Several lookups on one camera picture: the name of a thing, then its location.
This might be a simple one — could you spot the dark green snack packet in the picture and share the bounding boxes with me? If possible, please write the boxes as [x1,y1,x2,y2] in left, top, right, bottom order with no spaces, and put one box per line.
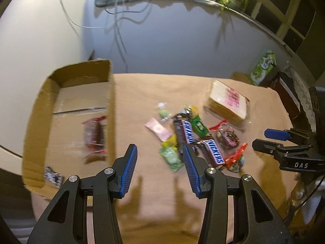
[190,114,209,136]

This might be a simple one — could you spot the yellow snack packet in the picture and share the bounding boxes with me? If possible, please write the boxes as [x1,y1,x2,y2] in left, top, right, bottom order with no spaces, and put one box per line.
[179,105,200,119]

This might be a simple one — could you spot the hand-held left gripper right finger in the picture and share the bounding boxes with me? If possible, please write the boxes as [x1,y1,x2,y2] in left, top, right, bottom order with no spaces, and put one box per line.
[182,145,292,244]

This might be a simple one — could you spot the black white snack packet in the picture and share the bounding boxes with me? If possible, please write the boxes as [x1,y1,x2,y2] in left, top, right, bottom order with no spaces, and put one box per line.
[44,165,64,185]

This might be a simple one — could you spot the green white carton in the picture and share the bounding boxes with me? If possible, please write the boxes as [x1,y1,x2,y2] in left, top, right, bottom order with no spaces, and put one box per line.
[250,51,277,85]

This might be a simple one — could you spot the pink candy wrapper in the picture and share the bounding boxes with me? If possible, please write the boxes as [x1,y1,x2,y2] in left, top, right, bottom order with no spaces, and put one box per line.
[145,118,172,141]

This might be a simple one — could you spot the cream window frame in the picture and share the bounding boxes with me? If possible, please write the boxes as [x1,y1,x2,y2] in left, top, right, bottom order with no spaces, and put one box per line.
[251,0,325,82]

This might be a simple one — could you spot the bagged sliced bread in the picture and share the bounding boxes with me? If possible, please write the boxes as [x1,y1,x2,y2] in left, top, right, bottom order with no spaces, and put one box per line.
[203,80,250,130]

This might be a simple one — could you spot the grey hanging cables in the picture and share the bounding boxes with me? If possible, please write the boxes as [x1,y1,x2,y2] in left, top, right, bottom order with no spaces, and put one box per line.
[112,0,129,74]

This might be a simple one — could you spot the dark brown cabinet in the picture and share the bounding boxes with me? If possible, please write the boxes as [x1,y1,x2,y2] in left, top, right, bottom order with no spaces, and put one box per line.
[270,71,302,120]

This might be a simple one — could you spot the red green snack packet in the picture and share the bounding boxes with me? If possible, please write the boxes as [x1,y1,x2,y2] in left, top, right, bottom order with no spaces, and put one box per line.
[225,143,249,172]

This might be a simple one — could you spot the clear wrapped green candy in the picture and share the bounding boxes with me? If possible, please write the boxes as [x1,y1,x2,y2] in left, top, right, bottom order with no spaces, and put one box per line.
[156,102,170,122]

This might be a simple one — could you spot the red packet with dark snacks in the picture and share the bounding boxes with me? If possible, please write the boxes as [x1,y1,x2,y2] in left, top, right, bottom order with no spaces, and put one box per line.
[209,119,240,149]

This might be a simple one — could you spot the light green snack packet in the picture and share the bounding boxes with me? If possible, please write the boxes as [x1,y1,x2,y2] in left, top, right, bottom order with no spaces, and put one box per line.
[159,135,184,172]

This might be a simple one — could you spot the small cardboard box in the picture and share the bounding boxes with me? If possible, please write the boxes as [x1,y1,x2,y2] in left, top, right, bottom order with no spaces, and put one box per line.
[230,72,254,85]

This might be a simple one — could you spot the white cable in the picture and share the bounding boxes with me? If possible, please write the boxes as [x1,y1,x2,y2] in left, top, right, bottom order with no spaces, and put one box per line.
[54,0,118,29]

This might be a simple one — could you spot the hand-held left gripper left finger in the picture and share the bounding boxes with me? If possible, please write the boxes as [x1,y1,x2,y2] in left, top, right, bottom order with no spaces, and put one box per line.
[27,144,139,244]

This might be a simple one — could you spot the brown chocolate bar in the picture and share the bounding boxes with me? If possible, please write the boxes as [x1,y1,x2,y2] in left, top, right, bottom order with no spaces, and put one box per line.
[173,115,196,145]
[197,138,226,171]

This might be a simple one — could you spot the red clear snack packet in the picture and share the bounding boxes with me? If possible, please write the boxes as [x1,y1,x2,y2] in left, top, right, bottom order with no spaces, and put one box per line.
[81,115,108,155]

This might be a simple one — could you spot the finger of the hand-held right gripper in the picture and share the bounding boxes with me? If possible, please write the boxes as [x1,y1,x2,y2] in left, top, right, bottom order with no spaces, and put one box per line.
[264,128,315,143]
[252,138,313,158]

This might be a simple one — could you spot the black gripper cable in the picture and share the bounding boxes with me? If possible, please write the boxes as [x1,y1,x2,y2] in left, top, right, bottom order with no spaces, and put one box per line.
[283,175,325,225]

